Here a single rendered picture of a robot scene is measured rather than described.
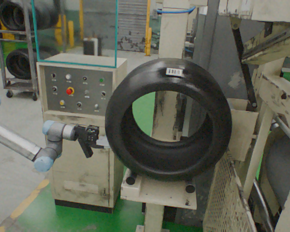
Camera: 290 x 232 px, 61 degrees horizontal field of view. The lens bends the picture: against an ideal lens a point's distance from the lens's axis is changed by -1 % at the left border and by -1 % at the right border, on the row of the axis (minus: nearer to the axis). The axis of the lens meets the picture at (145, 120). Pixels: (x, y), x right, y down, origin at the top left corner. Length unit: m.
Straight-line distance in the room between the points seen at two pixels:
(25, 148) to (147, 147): 0.61
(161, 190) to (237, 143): 0.48
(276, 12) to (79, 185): 1.87
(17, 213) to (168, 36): 1.90
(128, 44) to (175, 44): 9.11
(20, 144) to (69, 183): 1.05
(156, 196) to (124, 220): 1.02
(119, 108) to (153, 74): 0.20
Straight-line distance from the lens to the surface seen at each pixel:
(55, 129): 1.28
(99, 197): 2.21
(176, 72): 0.97
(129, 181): 1.21
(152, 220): 1.88
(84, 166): 2.06
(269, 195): 2.03
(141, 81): 0.98
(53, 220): 2.34
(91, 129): 1.25
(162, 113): 1.41
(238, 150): 1.46
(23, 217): 2.43
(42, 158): 1.21
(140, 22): 10.22
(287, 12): 0.73
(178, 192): 1.33
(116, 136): 1.09
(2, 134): 1.24
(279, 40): 0.88
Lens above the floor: 1.65
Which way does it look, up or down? 24 degrees down
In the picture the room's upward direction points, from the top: 4 degrees clockwise
